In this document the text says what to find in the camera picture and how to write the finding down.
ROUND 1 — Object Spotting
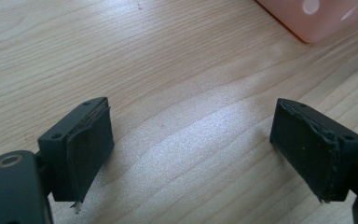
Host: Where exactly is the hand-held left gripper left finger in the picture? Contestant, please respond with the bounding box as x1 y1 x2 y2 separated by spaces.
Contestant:
36 96 116 210

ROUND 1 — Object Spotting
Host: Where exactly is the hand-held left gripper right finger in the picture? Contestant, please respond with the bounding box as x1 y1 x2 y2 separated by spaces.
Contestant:
268 97 358 203

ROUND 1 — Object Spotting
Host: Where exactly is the pink plastic container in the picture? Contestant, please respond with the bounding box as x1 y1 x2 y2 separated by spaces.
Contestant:
255 0 358 44

